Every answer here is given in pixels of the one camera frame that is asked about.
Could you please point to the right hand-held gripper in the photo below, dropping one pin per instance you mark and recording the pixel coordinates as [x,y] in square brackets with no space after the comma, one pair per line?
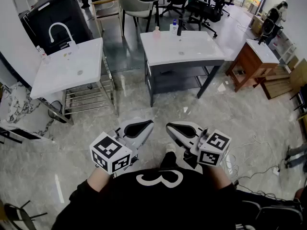
[213,150]

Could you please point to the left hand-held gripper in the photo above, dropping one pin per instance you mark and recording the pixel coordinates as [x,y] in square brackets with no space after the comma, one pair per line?
[110,150]

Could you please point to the pink soap bottle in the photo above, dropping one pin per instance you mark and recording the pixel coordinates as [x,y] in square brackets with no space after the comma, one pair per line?
[156,33]

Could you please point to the person's left forearm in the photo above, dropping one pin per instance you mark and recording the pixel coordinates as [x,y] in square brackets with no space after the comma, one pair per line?
[99,180]

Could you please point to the person's right forearm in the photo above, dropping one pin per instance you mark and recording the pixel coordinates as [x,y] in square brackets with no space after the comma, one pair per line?
[218,176]

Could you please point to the white washbasin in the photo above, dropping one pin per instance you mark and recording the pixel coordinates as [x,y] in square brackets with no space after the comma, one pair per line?
[62,80]
[158,54]

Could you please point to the black basin faucet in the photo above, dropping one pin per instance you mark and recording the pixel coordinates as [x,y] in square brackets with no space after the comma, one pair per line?
[180,27]

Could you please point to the soap bottle with blue pump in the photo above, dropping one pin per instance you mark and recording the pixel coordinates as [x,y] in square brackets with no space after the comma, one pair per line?
[173,27]

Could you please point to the person's white shoe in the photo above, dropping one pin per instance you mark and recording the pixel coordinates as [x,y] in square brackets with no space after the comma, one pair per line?
[170,148]

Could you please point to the person's black trouser leg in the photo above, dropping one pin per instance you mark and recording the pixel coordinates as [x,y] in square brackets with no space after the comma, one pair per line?
[168,160]

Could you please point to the dark grey vanity cabinet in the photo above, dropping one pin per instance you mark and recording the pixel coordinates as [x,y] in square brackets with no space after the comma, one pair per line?
[177,80]

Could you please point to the person's black printed shirt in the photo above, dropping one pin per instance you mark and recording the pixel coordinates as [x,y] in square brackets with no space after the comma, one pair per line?
[148,205]

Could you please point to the white centre washbasin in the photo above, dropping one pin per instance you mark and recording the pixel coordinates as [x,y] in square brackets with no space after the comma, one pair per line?
[158,54]

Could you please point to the brown wooden vanity cabinet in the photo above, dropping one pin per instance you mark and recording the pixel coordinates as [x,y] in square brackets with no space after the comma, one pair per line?
[249,66]

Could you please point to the wooden pallet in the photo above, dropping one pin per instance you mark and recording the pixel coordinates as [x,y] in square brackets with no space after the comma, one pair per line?
[279,85]

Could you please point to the marble slab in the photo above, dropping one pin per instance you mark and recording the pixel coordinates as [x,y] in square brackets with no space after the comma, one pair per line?
[21,109]

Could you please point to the white curved faucet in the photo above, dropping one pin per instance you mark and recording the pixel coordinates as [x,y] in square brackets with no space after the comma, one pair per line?
[68,33]

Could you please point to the cream wooden chair brown seat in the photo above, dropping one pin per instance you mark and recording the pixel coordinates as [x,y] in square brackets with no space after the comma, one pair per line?
[106,12]

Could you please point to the small black faucet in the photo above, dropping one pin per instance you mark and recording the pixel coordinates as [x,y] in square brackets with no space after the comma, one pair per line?
[262,39]

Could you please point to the black backpack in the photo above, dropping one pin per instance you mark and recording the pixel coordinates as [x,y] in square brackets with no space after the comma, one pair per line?
[278,212]

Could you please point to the grey upholstered chair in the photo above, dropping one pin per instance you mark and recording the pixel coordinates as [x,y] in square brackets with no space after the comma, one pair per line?
[134,6]

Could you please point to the cardboard box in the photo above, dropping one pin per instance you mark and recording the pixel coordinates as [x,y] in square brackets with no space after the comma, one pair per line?
[255,25]

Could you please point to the large black appliance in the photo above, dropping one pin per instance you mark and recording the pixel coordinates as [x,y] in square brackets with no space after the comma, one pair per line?
[57,13]

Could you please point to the steel rack frame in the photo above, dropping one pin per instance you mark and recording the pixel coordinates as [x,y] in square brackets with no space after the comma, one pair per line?
[91,99]

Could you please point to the black metal frame stool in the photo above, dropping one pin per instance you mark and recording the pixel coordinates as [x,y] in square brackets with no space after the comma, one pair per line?
[16,214]

